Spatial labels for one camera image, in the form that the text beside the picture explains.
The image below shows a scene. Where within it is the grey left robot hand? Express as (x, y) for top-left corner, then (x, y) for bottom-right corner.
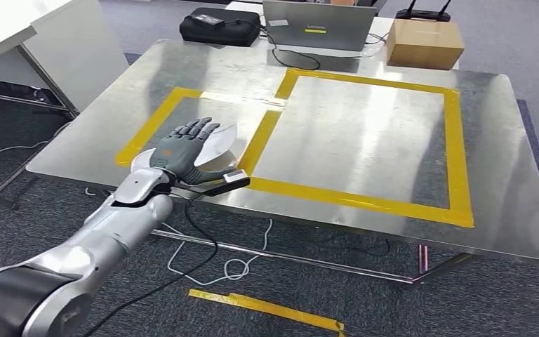
(149, 117), (239, 185)

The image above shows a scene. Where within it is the steel workbench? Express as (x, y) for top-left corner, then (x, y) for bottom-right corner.
(26, 39), (539, 286)

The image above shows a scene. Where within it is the small yellow table tape square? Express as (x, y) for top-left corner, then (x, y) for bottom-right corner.
(114, 86), (284, 176)

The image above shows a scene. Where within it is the black carry bag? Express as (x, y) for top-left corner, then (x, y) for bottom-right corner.
(178, 6), (262, 48)

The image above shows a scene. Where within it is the black equipment case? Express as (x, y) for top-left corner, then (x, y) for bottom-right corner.
(0, 78), (68, 107)

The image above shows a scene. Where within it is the open yellow floor tape square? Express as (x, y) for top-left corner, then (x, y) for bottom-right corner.
(187, 288), (347, 337)

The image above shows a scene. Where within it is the grey laptop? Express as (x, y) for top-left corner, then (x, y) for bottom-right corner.
(262, 0), (379, 53)

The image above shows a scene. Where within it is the brown cardboard box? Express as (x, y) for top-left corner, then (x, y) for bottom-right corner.
(385, 18), (466, 72)

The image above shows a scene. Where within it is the large yellow table tape square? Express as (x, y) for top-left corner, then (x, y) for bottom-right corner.
(239, 68), (476, 230)

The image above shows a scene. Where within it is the black router with antennas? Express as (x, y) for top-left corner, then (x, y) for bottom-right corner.
(394, 0), (453, 23)

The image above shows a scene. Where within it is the white power cable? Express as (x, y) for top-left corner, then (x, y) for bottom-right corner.
(0, 121), (73, 162)
(160, 218), (274, 287)

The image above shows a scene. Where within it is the black laptop cable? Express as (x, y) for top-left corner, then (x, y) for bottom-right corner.
(259, 23), (322, 72)

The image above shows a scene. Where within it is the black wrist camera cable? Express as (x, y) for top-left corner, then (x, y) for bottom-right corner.
(81, 190), (220, 337)

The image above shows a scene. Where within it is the black floor cable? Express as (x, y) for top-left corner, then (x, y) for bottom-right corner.
(313, 231), (392, 258)

